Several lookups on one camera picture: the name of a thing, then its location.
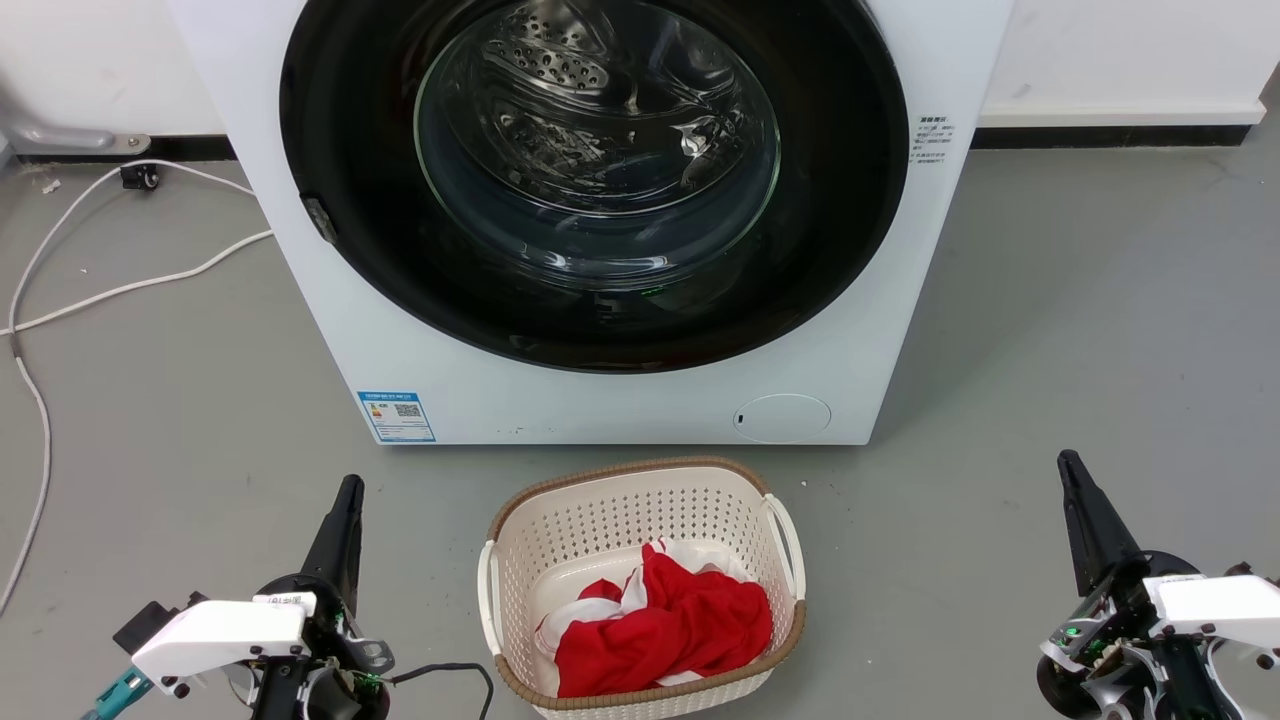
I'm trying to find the stainless steel washer drum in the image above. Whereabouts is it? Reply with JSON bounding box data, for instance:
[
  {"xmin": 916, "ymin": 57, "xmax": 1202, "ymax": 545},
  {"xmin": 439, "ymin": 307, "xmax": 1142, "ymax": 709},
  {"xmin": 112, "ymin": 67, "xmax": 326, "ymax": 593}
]
[{"xmin": 414, "ymin": 0, "xmax": 782, "ymax": 293}]

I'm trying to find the round black glass washer door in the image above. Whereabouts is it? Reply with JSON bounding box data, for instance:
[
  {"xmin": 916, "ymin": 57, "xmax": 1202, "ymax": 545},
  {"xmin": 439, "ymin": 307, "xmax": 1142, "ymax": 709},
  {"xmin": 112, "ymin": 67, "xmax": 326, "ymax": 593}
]
[{"xmin": 279, "ymin": 0, "xmax": 911, "ymax": 375}]

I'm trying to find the blue energy label sticker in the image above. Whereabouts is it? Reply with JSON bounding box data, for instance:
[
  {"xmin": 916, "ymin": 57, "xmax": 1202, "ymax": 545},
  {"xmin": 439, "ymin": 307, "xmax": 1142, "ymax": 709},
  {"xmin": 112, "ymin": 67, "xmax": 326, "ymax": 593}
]
[{"xmin": 357, "ymin": 390, "xmax": 437, "ymax": 444}]

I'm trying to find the red and white garment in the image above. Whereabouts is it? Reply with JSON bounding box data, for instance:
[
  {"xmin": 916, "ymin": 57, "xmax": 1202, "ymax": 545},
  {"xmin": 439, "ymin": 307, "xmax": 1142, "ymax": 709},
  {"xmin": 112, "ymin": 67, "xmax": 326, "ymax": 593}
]
[{"xmin": 535, "ymin": 538, "xmax": 775, "ymax": 700}]

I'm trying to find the teal cable connector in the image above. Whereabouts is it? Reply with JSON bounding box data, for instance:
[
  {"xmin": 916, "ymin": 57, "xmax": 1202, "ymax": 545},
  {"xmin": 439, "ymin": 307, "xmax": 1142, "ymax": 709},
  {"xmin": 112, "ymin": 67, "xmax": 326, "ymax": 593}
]
[{"xmin": 80, "ymin": 668, "xmax": 154, "ymax": 720}]

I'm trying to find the white power cable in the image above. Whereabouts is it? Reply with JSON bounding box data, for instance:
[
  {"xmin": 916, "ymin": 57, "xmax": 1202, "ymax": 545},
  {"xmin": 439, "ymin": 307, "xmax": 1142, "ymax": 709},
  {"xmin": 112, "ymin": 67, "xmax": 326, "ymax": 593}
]
[
  {"xmin": 0, "ymin": 229, "xmax": 275, "ymax": 615},
  {"xmin": 6, "ymin": 159, "xmax": 257, "ymax": 337}
]

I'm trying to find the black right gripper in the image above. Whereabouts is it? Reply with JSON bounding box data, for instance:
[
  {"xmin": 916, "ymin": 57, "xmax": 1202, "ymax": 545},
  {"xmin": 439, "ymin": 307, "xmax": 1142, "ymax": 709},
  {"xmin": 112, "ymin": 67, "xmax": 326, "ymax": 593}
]
[{"xmin": 1035, "ymin": 450, "xmax": 1243, "ymax": 720}]

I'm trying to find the round white filter cover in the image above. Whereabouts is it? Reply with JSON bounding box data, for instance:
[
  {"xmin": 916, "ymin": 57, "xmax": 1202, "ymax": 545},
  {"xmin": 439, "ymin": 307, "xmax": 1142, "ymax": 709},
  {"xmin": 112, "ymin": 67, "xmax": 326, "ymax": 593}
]
[{"xmin": 733, "ymin": 393, "xmax": 833, "ymax": 444}]

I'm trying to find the small printed text label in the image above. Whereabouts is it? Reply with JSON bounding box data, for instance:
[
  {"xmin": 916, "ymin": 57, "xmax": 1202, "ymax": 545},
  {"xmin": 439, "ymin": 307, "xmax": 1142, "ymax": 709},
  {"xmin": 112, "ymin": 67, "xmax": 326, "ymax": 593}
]
[{"xmin": 909, "ymin": 114, "xmax": 957, "ymax": 167}]

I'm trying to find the cream perforated laundry basket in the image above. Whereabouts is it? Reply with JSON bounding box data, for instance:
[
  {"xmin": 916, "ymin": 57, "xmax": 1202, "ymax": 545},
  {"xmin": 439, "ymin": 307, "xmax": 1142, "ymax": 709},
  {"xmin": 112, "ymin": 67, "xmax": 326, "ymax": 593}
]
[{"xmin": 477, "ymin": 457, "xmax": 808, "ymax": 720}]

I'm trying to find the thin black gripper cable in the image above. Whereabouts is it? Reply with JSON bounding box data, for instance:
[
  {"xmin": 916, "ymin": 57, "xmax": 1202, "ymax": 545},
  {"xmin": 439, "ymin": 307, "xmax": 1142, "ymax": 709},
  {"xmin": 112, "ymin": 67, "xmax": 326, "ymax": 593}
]
[{"xmin": 384, "ymin": 661, "xmax": 497, "ymax": 720}]

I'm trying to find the white front-load washing machine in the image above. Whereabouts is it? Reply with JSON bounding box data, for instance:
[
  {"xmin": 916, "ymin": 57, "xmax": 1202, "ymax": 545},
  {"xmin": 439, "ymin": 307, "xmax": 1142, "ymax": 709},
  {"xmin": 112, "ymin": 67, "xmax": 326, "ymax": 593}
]
[{"xmin": 165, "ymin": 0, "xmax": 1016, "ymax": 447}]

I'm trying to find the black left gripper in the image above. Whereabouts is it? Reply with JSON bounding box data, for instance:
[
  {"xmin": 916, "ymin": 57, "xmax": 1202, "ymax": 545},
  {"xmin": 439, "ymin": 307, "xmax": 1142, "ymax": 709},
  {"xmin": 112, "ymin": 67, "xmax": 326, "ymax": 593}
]
[{"xmin": 250, "ymin": 475, "xmax": 395, "ymax": 720}]

